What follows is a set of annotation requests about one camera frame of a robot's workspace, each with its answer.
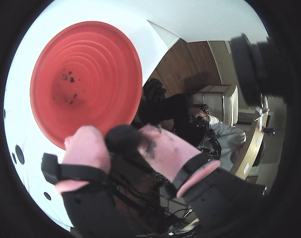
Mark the red collapsible silicone cup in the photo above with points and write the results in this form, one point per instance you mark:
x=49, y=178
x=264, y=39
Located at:
x=86, y=81

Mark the white cabinet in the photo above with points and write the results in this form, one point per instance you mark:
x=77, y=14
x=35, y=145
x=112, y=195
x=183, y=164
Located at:
x=215, y=99

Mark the light wooden desk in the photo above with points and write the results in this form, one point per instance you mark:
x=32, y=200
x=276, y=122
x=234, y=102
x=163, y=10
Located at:
x=252, y=148

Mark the black fuzzy garment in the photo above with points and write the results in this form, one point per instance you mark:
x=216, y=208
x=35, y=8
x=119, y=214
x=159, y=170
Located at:
x=154, y=88

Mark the person in grey sweater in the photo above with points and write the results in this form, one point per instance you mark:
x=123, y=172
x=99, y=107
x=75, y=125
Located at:
x=224, y=134

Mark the white paper sheet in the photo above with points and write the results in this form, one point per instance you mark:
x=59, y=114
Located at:
x=202, y=19

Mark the pink padded gripper finger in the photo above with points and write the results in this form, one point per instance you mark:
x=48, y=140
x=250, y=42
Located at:
x=86, y=148
x=170, y=153

